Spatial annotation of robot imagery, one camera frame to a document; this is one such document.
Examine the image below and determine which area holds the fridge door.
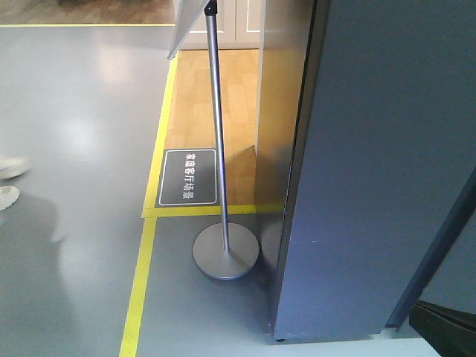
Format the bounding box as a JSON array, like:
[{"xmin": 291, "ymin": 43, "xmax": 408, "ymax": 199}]
[{"xmin": 273, "ymin": 1, "xmax": 475, "ymax": 341}]

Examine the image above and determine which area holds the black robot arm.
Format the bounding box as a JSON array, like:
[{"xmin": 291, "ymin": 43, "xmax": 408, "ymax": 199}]
[{"xmin": 409, "ymin": 300, "xmax": 475, "ymax": 356}]

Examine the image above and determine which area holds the dark grey fridge body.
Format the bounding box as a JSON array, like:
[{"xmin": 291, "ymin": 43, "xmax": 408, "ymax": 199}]
[{"xmin": 385, "ymin": 170, "xmax": 475, "ymax": 329}]

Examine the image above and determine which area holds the black floor label sign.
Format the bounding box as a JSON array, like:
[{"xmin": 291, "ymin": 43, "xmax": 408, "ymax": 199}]
[{"xmin": 157, "ymin": 149, "xmax": 218, "ymax": 207}]

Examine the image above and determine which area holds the silver sign stand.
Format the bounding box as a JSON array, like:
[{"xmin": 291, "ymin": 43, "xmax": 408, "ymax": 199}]
[{"xmin": 166, "ymin": 0, "xmax": 260, "ymax": 280}]

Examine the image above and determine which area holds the white sneaker upper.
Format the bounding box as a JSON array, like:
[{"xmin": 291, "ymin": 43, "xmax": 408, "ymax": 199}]
[{"xmin": 0, "ymin": 156, "xmax": 30, "ymax": 180}]

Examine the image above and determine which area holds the white sneaker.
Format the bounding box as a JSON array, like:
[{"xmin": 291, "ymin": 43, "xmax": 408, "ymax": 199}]
[
  {"xmin": 0, "ymin": 185, "xmax": 19, "ymax": 211},
  {"xmin": 0, "ymin": 156, "xmax": 30, "ymax": 180}
]

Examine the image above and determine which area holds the white sneaker lower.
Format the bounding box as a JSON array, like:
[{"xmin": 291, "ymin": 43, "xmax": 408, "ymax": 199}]
[{"xmin": 0, "ymin": 185, "xmax": 19, "ymax": 211}]

